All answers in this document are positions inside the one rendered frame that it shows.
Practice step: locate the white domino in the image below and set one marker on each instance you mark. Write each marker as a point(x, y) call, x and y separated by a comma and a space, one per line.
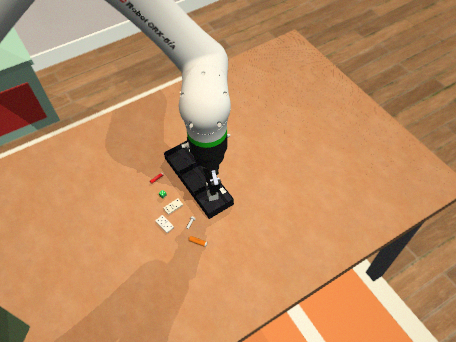
point(173, 206)
point(164, 224)

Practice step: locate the black rack of bins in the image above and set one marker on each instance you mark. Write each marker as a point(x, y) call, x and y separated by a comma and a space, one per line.
point(184, 165)

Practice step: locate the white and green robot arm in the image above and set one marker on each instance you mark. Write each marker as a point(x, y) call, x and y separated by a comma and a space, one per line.
point(202, 61)

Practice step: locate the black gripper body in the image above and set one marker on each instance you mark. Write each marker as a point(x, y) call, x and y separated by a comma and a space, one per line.
point(210, 165)

